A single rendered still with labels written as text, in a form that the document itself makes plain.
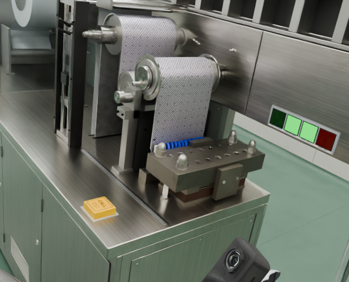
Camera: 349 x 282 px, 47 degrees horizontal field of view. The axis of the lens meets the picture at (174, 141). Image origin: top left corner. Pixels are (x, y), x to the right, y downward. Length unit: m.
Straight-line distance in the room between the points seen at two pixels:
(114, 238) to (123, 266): 0.09
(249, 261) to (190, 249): 0.90
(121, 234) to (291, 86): 0.69
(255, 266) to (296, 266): 2.32
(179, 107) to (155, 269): 0.52
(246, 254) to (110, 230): 0.75
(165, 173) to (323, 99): 0.52
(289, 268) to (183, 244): 1.49
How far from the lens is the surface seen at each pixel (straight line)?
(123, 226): 1.15
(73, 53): 1.46
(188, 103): 1.36
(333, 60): 1.23
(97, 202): 1.20
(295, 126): 1.31
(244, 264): 0.41
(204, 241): 1.33
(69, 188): 1.31
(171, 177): 1.20
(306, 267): 2.75
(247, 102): 1.43
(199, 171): 1.23
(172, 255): 1.26
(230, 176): 1.31
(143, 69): 1.28
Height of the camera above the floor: 1.57
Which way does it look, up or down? 23 degrees down
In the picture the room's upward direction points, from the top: 9 degrees clockwise
